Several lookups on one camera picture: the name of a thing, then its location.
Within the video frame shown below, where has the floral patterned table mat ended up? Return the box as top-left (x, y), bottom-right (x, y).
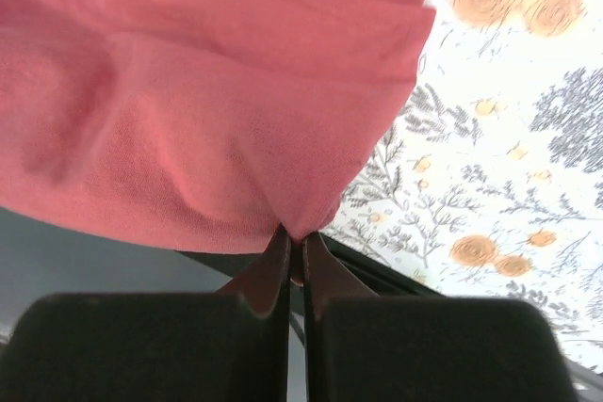
top-left (325, 0), bottom-right (602, 372)

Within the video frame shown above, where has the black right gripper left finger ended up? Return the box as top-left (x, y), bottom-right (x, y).
top-left (1, 229), bottom-right (291, 401)

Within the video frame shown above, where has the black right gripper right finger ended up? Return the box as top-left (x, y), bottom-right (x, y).
top-left (301, 234), bottom-right (577, 402)

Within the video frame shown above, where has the salmon pink t-shirt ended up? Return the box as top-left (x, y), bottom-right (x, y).
top-left (1, 0), bottom-right (434, 253)

